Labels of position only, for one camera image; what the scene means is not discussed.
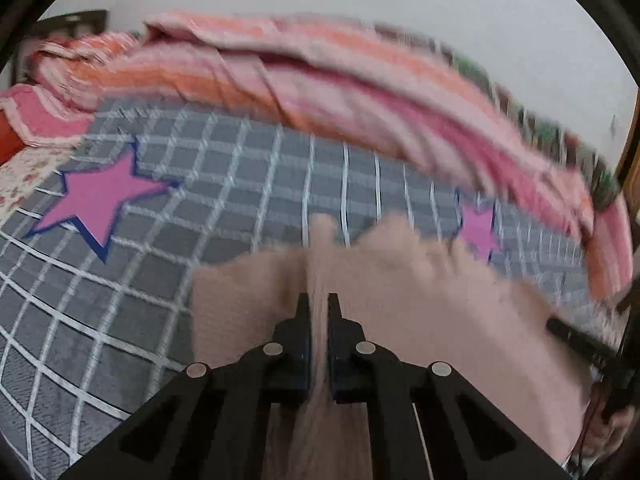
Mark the red pillow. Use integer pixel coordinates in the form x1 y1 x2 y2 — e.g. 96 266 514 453
0 110 26 165

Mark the pink striped quilt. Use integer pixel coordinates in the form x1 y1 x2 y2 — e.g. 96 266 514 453
1 12 634 299

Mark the dark wooden headboard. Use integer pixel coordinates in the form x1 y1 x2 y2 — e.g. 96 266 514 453
10 9 110 86

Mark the dark wooden footboard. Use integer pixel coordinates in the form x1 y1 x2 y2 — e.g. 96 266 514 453
613 274 640 314

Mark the floral bed sheet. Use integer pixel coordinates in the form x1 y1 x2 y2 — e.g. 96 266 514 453
0 148 73 223

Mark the person's right hand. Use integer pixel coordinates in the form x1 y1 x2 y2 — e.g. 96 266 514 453
575 396 637 460

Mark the grey checked star blanket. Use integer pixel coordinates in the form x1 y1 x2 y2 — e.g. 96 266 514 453
0 96 609 480

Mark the pink knitted sweater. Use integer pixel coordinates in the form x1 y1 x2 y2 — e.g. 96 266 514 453
191 214 589 479

